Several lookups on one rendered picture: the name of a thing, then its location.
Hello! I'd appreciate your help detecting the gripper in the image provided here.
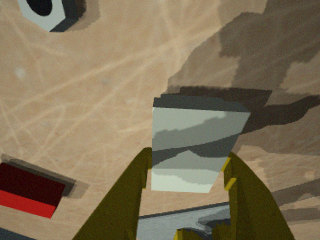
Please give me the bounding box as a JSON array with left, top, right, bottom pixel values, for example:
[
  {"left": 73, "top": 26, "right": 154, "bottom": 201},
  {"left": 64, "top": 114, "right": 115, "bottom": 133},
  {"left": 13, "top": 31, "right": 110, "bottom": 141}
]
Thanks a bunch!
[{"left": 72, "top": 147, "right": 295, "bottom": 240}]

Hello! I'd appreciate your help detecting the grey hex nut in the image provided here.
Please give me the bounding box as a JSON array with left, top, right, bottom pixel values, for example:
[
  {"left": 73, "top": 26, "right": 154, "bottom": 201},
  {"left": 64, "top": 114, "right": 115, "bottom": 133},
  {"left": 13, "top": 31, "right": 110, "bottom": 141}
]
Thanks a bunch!
[{"left": 17, "top": 0, "right": 79, "bottom": 32}]

